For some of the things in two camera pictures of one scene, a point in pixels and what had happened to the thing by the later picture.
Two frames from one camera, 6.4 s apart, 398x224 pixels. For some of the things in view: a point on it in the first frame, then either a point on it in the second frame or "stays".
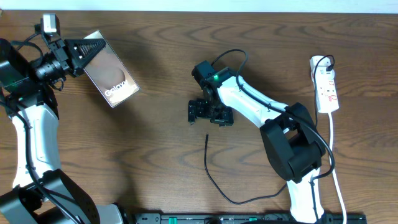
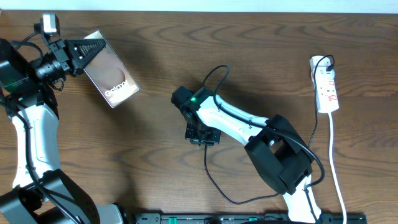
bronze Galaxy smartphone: x=115 y=81 stays
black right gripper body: x=217 y=114 to x=201 y=135
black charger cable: x=329 y=68 stays
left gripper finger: x=83 y=50 stays
